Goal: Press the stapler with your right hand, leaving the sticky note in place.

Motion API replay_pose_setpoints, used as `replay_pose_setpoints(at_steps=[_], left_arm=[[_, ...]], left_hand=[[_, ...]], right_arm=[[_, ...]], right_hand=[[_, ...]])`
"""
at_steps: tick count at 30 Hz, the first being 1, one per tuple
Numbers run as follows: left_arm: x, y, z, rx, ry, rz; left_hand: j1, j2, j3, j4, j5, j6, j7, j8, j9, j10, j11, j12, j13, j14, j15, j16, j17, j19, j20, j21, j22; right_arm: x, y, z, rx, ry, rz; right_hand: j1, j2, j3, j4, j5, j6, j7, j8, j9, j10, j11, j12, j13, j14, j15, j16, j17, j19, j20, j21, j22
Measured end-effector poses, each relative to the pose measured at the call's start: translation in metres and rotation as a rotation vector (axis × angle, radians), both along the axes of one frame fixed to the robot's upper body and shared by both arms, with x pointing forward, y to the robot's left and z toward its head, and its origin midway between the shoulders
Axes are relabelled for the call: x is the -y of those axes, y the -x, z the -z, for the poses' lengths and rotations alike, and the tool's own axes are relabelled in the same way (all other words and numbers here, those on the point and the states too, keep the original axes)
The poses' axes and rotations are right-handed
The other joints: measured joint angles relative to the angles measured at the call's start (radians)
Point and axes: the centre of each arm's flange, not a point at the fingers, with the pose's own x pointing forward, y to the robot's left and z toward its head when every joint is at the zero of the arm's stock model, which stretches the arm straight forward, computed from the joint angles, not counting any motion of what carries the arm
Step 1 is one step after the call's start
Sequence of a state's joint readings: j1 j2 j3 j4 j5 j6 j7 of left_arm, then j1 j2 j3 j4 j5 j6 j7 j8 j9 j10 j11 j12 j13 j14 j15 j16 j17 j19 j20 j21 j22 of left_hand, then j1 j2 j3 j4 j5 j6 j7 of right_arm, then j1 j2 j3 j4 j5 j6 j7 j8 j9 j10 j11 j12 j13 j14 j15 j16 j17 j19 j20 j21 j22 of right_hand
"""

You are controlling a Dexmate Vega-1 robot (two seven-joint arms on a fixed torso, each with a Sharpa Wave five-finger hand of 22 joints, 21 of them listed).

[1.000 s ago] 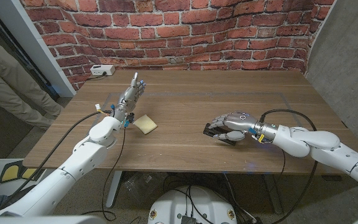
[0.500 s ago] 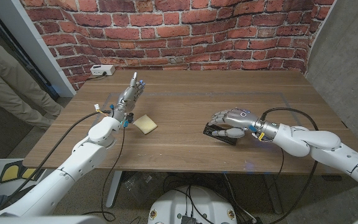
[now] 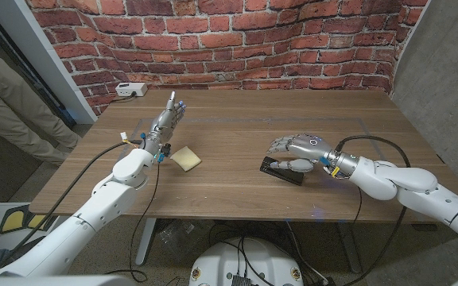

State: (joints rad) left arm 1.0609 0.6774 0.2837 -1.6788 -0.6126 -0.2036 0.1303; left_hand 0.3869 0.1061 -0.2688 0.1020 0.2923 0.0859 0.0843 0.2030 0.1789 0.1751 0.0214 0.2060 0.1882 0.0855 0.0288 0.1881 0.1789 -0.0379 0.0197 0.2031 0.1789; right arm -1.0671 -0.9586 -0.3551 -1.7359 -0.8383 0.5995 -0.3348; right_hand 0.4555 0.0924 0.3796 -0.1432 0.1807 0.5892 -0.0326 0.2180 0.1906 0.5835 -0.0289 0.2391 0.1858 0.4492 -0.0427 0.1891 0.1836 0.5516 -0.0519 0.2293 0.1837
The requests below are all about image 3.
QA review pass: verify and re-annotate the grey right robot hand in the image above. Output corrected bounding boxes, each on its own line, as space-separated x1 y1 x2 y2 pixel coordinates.
266 133 336 174

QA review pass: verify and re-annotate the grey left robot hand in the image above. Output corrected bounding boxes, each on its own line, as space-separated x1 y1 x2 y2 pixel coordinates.
142 90 187 156

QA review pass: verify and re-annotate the black stapler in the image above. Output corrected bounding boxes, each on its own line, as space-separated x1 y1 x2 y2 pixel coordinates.
259 156 305 187

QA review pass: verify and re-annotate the white power strip box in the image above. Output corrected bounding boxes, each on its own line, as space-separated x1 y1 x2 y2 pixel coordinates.
114 82 149 98

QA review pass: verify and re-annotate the red brick printed backdrop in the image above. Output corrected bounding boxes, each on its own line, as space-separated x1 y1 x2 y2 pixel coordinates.
24 0 431 117

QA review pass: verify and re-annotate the grey table leg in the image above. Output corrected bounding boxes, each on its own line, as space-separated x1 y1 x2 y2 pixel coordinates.
336 222 363 274

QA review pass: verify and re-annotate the clear plastic bag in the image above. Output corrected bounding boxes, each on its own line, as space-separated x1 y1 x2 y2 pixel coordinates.
159 220 198 255

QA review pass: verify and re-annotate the white table leg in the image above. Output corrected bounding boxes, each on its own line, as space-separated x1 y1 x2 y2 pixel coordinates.
134 217 157 266

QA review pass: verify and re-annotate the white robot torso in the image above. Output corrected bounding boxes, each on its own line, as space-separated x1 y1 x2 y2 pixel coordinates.
188 237 305 286

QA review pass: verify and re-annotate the person in beige trousers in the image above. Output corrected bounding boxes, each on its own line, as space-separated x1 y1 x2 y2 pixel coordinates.
0 35 82 167

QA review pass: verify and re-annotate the white base with yellow pads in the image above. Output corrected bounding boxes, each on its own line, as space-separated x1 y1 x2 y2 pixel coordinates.
0 202 53 251

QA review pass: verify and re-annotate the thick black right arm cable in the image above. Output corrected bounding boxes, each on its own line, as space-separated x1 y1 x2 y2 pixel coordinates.
334 134 412 286

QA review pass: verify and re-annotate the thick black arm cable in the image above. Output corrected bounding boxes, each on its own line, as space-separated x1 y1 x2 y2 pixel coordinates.
6 138 143 259
334 134 412 286

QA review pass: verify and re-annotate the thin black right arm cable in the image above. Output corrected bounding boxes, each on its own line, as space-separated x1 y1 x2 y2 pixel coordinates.
351 186 363 226

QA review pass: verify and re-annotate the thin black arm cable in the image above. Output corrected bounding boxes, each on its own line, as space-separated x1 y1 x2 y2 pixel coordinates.
351 186 363 226
104 160 161 284

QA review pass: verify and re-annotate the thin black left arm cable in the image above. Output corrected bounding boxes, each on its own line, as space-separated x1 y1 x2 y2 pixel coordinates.
104 160 161 284

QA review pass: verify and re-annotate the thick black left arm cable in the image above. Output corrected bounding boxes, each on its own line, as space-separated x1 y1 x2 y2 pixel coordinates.
6 138 143 259

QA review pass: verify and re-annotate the black floor cable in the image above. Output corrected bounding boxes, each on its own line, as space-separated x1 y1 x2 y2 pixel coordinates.
208 221 293 259

